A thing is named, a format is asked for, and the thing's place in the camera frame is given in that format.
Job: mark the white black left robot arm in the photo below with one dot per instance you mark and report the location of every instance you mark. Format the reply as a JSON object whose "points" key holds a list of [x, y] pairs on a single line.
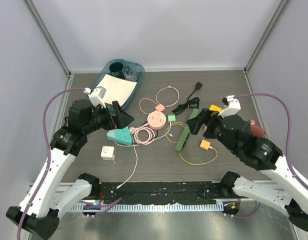
{"points": [[41, 210]]}

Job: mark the round pink power socket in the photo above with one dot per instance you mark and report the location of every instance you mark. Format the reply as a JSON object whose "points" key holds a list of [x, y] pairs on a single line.
{"points": [[156, 120]]}

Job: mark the green power strip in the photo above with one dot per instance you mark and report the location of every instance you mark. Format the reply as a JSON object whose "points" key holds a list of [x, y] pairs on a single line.
{"points": [[186, 133]]}

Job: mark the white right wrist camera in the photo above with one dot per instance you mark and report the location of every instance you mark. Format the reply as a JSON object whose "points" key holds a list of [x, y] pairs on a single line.
{"points": [[231, 106]]}

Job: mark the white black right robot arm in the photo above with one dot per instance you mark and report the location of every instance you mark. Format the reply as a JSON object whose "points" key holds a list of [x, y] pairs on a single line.
{"points": [[262, 155]]}

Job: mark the white cube charger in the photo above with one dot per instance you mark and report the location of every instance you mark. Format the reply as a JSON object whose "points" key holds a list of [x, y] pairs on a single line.
{"points": [[108, 153]]}

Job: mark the white slotted cable duct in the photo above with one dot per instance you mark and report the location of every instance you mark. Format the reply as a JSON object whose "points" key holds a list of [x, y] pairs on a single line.
{"points": [[138, 208]]}

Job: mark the orange pink charger plug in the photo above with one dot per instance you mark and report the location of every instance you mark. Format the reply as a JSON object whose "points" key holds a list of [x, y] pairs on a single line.
{"points": [[160, 108]]}

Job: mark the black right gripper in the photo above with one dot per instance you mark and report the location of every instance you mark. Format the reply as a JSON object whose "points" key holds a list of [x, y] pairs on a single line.
{"points": [[206, 115]]}

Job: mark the teal plastic tray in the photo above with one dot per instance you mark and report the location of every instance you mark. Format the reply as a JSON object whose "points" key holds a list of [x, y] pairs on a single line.
{"points": [[139, 75]]}

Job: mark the red pink cup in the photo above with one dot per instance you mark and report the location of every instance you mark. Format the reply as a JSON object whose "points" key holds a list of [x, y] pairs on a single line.
{"points": [[256, 130]]}

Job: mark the yellow charger plug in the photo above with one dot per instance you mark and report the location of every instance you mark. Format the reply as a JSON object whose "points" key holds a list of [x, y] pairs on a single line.
{"points": [[205, 145]]}

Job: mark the clear glass cup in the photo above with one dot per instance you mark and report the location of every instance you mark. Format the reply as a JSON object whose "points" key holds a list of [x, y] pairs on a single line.
{"points": [[129, 74]]}

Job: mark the dark green mug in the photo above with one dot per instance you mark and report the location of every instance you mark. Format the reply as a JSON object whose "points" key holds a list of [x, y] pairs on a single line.
{"points": [[116, 70]]}

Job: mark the yellow cube socket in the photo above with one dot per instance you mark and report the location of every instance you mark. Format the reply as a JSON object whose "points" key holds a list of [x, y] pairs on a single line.
{"points": [[215, 108]]}

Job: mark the white paper sheet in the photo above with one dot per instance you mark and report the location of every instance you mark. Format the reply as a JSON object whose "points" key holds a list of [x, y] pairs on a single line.
{"points": [[117, 89]]}

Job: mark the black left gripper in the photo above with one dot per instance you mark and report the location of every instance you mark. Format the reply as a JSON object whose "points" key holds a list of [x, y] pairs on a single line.
{"points": [[122, 118]]}

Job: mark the green charger plug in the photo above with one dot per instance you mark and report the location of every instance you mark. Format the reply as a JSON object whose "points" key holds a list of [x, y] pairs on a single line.
{"points": [[171, 118]]}

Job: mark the teal triangular power socket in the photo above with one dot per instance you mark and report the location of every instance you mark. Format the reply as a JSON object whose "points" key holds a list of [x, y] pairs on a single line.
{"points": [[121, 136]]}

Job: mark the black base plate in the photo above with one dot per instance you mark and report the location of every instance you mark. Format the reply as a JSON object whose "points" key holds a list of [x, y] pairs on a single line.
{"points": [[162, 193]]}

